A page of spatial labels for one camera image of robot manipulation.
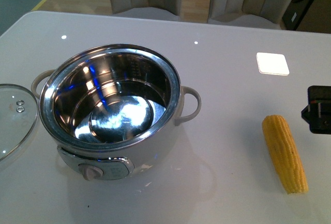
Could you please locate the yellow corn cob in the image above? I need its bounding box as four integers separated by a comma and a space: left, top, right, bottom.
262, 115, 309, 194

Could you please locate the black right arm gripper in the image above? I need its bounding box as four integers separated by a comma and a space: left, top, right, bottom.
301, 85, 330, 134

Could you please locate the glass pot lid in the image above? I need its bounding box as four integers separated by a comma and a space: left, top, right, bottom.
1, 84, 38, 171

